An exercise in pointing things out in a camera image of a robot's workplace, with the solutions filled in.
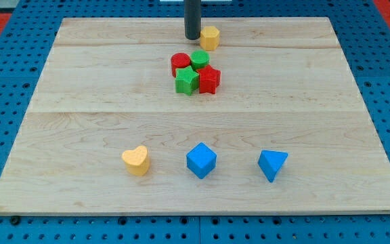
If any blue triangle block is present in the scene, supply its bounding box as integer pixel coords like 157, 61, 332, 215
258, 150, 288, 183

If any blue cube block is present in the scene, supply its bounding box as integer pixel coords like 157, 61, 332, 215
186, 142, 217, 179

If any yellow hexagon block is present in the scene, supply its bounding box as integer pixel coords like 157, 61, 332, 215
200, 26, 220, 51

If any red cylinder block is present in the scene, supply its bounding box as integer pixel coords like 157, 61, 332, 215
171, 52, 191, 77

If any yellow heart block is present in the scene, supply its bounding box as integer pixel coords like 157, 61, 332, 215
121, 146, 150, 176

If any red star block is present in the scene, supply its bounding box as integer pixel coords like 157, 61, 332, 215
196, 64, 221, 94

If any green star block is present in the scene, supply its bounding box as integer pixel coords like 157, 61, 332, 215
175, 66, 199, 96

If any light wooden board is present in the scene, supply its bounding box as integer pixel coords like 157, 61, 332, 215
0, 17, 390, 216

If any green cylinder block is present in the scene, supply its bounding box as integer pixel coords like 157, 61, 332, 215
190, 49, 210, 70

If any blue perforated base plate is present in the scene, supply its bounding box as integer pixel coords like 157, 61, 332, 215
0, 0, 390, 243

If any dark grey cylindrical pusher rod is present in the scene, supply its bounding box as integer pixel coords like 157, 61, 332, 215
183, 0, 201, 40

